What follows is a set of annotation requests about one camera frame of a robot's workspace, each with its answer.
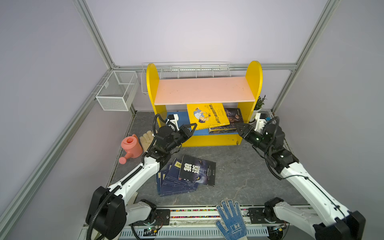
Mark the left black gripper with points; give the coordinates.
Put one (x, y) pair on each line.
(184, 127)

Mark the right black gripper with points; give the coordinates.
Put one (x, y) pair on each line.
(247, 128)

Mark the purple book orange calligraphy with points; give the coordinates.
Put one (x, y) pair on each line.
(234, 115)

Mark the yellow cartoon boy book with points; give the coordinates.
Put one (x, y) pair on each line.
(223, 129)

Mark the yellow blue-figure cartoon book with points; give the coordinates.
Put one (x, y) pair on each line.
(207, 115)

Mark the black wolf cover book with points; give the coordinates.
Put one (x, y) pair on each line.
(198, 171)

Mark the dark blue classic book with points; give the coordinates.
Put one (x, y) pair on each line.
(171, 177)

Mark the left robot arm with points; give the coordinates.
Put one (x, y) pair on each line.
(110, 211)

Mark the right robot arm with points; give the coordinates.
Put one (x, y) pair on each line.
(333, 221)

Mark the small potted green plant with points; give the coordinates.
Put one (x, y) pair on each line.
(258, 107)

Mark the yellow shelf with coloured boards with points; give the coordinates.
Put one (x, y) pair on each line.
(241, 90)

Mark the beige work glove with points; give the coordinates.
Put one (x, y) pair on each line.
(146, 140)

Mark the pink watering can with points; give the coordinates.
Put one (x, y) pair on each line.
(132, 147)

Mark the blue dotted knit glove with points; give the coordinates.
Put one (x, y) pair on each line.
(231, 225)

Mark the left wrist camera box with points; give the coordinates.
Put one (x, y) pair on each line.
(173, 119)

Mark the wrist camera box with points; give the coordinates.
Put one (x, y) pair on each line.
(173, 119)
(260, 123)

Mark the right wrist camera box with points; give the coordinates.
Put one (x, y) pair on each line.
(260, 123)

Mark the white mesh wall basket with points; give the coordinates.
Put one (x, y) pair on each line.
(118, 91)

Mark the front rail with cable tray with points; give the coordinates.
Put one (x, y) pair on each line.
(197, 222)

